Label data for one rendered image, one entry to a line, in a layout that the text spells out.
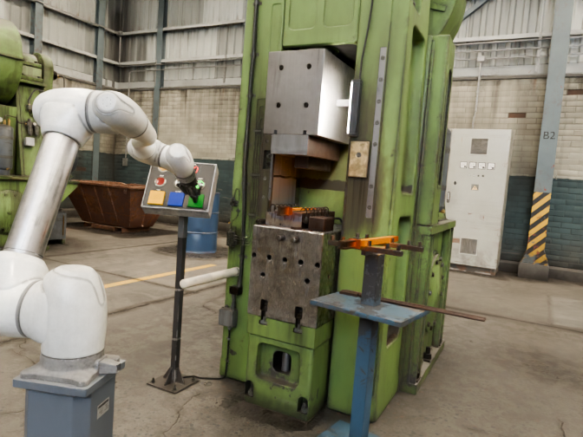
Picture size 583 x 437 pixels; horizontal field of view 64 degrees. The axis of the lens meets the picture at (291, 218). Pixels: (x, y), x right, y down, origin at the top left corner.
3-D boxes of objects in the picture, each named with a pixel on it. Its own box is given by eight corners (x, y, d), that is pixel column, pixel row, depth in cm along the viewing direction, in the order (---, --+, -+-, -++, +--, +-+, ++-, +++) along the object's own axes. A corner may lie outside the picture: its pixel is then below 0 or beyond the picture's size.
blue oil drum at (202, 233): (199, 255, 662) (204, 192, 655) (168, 250, 689) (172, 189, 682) (225, 251, 714) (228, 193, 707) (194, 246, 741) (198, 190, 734)
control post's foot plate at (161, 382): (175, 395, 241) (176, 378, 240) (143, 384, 251) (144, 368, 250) (201, 381, 260) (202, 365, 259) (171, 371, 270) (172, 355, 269)
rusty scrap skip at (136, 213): (127, 237, 782) (130, 186, 775) (55, 225, 870) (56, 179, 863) (177, 232, 888) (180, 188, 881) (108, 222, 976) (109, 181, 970)
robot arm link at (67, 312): (84, 362, 116) (88, 275, 114) (16, 354, 118) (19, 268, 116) (116, 341, 132) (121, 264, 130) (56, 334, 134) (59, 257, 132)
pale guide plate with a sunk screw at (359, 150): (365, 177, 222) (369, 141, 221) (347, 176, 226) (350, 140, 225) (367, 178, 224) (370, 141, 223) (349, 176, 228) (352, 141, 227)
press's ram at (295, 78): (334, 135, 216) (342, 47, 213) (263, 133, 233) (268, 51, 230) (363, 145, 253) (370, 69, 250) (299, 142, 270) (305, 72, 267)
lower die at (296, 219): (300, 229, 225) (302, 211, 225) (265, 225, 234) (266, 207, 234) (333, 225, 263) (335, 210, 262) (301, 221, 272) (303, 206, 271)
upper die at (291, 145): (306, 154, 223) (308, 134, 222) (270, 153, 232) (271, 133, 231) (338, 161, 260) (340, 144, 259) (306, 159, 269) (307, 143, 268)
